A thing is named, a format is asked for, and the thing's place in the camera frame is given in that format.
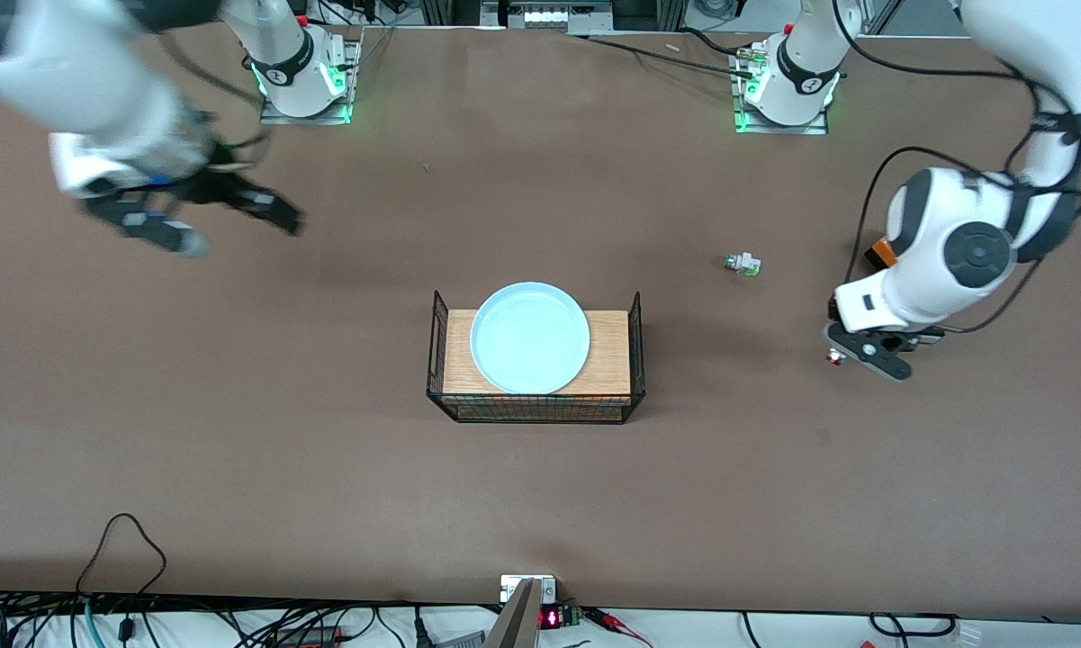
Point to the red clip test leads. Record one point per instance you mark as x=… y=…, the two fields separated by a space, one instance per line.
x=617 y=624

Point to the red digit display module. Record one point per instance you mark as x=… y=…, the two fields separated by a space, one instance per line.
x=554 y=617

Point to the red push button switch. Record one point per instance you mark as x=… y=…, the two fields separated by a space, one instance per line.
x=834 y=357

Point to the grey metal camera bracket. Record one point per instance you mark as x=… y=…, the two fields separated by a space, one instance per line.
x=515 y=621

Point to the aluminium frame rack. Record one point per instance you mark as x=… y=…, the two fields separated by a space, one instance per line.
x=549 y=13

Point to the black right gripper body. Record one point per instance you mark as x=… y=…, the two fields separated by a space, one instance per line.
x=219 y=187

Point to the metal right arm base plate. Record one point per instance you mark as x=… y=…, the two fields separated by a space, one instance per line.
x=346 y=85

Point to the orange button enclosure box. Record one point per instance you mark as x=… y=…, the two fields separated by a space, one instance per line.
x=880 y=252

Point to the green push button switch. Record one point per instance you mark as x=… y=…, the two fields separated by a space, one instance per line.
x=743 y=264

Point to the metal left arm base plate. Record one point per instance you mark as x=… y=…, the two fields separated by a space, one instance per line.
x=747 y=121

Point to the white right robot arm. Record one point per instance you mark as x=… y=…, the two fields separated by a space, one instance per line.
x=81 y=81

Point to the light blue round plate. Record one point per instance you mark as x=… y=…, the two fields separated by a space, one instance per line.
x=529 y=337

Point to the black power adapter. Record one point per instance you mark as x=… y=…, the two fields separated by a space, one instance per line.
x=310 y=634

